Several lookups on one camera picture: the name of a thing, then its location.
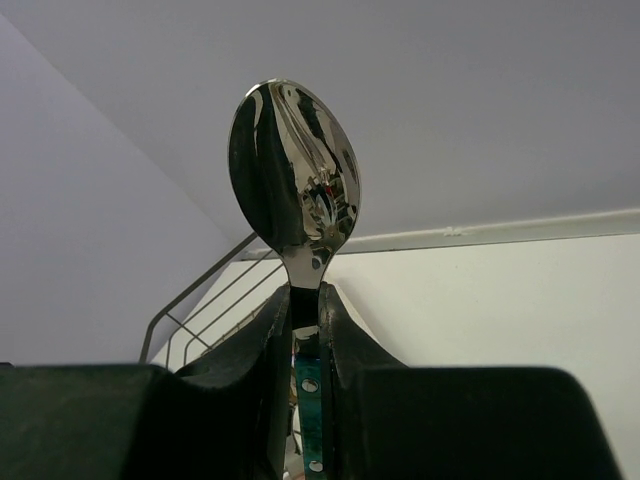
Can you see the silver spoon teal handle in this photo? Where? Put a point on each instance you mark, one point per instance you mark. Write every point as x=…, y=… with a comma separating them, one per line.
x=296, y=179

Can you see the grey wire dish rack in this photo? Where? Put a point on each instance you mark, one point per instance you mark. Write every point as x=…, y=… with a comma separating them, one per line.
x=213, y=308

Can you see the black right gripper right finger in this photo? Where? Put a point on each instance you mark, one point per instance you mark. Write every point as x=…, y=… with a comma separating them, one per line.
x=392, y=421

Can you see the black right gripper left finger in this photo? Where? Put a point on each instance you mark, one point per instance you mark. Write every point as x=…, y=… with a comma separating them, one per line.
x=222, y=416

